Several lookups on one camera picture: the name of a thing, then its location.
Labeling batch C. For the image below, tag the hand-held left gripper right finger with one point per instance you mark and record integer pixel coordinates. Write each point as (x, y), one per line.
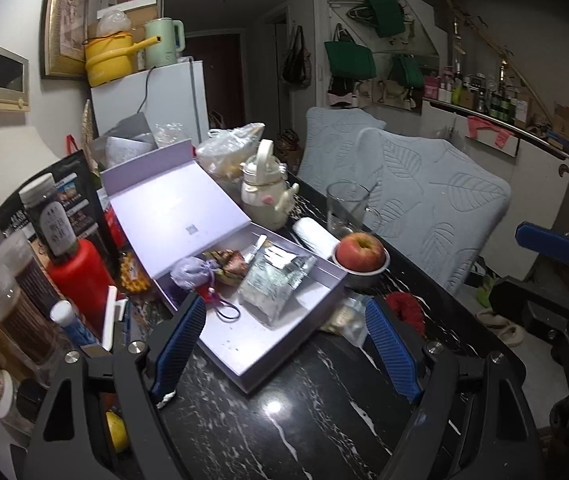
(392, 355)

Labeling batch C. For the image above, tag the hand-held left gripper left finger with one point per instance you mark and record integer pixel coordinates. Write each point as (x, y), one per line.
(179, 350)

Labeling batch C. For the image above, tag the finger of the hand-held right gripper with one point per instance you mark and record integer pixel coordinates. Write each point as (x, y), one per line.
(529, 305)
(547, 241)

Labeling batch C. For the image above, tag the purple sachet pouch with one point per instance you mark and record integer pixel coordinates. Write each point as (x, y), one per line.
(189, 272)

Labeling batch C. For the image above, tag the silver foil packet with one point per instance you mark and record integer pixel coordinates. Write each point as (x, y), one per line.
(264, 295)
(289, 261)

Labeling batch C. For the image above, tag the small white tube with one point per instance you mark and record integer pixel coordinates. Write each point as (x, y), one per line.
(257, 249)

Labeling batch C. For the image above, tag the lilac gift box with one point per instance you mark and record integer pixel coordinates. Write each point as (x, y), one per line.
(164, 205)

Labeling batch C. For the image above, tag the beige slippers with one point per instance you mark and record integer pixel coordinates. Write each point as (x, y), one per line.
(502, 330)

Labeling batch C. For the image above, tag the red scrunchie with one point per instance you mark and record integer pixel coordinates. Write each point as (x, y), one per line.
(404, 309)

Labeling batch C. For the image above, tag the white counter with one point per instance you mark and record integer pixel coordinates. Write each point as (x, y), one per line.
(529, 195)

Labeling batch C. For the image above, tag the small clear snack bag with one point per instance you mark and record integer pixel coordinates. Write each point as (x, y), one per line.
(348, 319)

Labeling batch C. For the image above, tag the small white box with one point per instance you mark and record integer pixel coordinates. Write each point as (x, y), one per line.
(110, 317)

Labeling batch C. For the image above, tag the yellow red snack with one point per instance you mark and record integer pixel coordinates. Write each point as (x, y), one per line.
(133, 274)

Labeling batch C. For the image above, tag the yellow lemon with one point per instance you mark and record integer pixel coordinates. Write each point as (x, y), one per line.
(117, 432)

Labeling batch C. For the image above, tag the red apple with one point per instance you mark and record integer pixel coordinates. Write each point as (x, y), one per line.
(359, 252)

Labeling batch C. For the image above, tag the blue tube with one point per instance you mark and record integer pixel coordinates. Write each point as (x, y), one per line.
(72, 325)

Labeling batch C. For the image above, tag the grey leaf cushion chair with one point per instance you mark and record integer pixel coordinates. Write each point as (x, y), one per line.
(434, 200)
(334, 145)

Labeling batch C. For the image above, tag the brown cardboard box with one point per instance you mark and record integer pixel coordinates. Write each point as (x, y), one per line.
(565, 122)

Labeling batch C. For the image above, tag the red bottle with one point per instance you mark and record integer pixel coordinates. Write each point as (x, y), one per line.
(82, 280)

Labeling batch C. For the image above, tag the pink cloth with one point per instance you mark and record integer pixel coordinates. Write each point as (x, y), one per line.
(489, 132)

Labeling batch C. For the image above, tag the white paper roll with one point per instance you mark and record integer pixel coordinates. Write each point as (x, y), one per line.
(314, 236)

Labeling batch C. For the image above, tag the glass mug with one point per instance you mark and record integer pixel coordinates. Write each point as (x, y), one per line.
(347, 210)

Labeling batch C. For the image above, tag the row of bottles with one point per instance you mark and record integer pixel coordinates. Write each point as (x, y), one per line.
(484, 97)

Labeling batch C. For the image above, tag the brown spice jar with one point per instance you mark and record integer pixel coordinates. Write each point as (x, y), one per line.
(27, 272)
(17, 320)

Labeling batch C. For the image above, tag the white teapot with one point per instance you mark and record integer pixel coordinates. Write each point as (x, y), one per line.
(262, 200)

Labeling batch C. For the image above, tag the dark jar with black label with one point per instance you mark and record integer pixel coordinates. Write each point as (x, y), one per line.
(52, 220)

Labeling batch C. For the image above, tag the clear plastic food bag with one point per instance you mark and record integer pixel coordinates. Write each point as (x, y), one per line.
(224, 155)

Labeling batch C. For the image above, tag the green tote bag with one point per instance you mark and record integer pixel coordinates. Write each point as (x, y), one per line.
(407, 71)
(384, 12)
(349, 60)

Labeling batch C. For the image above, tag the grey bag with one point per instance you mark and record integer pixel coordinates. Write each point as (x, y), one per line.
(129, 132)

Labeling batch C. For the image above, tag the woven fan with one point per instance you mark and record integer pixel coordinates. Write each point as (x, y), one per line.
(87, 120)

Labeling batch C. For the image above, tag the white fridge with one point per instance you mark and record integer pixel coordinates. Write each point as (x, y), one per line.
(169, 100)

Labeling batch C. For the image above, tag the dark wooden door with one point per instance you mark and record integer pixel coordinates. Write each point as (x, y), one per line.
(219, 80)

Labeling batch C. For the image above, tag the yellow pot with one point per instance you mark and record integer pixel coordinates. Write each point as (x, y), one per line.
(107, 62)

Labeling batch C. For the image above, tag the green electric kettle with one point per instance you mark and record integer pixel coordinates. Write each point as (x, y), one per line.
(159, 45)

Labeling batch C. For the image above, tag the dark hanging bag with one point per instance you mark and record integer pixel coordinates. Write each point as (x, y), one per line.
(297, 62)

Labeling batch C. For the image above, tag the plastic bag in pot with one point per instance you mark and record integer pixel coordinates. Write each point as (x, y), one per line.
(112, 21)

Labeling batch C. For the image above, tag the framed picture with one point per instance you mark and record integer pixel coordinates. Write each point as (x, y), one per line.
(67, 20)

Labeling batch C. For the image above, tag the wall intercom panel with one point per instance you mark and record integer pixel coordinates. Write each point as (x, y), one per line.
(7, 77)

